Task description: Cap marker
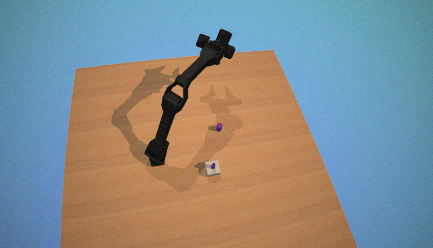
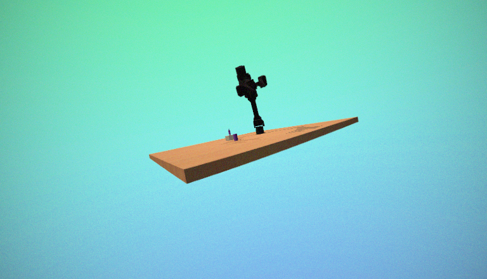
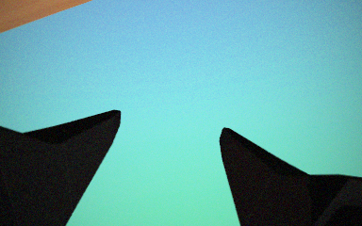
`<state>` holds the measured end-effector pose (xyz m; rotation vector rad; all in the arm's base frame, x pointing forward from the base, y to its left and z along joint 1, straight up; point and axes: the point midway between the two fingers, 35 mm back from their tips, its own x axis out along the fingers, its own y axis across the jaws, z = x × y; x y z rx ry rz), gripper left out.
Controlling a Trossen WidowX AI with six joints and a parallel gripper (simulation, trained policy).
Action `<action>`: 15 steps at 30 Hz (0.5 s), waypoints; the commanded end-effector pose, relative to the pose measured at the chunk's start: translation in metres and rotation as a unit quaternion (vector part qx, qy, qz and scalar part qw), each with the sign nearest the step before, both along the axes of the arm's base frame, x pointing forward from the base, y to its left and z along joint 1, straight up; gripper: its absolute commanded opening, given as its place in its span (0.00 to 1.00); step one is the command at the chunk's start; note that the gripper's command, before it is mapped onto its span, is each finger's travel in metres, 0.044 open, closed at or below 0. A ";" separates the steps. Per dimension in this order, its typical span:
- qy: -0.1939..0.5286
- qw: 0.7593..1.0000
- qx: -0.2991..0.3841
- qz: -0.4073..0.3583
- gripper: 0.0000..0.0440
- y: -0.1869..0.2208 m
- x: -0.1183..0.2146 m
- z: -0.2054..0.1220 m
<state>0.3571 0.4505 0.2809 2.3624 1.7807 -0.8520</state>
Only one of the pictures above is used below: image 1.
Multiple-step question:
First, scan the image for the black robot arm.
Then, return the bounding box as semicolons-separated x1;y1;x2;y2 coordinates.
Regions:
144;29;232;167

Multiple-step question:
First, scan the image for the cream white block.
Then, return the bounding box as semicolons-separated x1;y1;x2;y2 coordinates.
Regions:
205;160;221;177

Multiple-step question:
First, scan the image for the purple marker cap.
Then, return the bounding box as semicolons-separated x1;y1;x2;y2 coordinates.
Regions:
216;123;222;132

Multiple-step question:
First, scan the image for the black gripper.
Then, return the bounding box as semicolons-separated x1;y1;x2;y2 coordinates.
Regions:
196;34;236;59

